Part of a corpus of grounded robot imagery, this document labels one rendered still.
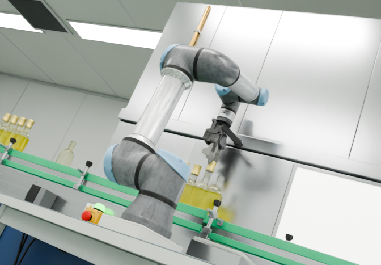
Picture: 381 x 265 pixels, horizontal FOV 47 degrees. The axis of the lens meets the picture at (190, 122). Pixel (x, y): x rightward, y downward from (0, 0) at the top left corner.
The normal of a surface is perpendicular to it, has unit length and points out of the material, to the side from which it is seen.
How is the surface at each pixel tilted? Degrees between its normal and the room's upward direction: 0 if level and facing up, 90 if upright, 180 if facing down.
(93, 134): 90
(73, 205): 90
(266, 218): 90
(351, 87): 90
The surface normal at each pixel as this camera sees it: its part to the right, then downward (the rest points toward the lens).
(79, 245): -0.60, -0.50
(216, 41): -0.32, -0.46
